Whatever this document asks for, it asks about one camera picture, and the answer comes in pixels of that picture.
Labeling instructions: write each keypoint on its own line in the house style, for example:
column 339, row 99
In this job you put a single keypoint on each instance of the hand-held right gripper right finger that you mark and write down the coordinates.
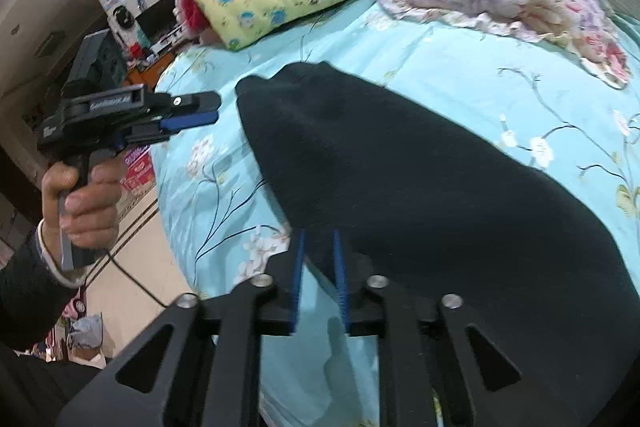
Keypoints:
column 341, row 277

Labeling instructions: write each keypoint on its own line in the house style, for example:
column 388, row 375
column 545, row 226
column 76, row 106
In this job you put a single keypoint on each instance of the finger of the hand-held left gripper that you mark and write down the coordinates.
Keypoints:
column 187, row 122
column 192, row 101

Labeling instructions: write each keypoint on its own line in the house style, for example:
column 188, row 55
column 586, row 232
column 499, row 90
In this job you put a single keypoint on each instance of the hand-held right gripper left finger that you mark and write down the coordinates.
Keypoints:
column 298, row 272

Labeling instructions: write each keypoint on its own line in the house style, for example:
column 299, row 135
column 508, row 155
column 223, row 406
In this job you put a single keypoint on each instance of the black pants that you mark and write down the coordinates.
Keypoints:
column 430, row 217

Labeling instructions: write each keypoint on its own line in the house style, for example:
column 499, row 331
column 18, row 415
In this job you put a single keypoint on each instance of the person's left forearm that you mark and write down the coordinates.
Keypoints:
column 35, row 292

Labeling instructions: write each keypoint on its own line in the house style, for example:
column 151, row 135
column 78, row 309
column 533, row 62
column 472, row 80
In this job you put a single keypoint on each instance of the person's left hand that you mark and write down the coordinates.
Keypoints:
column 82, row 202

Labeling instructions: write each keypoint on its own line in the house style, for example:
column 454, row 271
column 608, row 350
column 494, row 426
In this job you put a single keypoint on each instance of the pink printed box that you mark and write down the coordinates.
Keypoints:
column 137, row 167

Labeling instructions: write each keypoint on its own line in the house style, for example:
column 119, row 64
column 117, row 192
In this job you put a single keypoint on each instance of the black television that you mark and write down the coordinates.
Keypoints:
column 156, row 18

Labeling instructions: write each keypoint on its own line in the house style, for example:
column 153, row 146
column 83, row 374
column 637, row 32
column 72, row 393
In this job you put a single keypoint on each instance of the light blue cloth bundle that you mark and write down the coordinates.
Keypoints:
column 85, row 332

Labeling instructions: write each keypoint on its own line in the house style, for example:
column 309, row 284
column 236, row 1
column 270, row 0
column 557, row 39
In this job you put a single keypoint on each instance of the light blue floral bed sheet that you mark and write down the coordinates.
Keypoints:
column 450, row 72

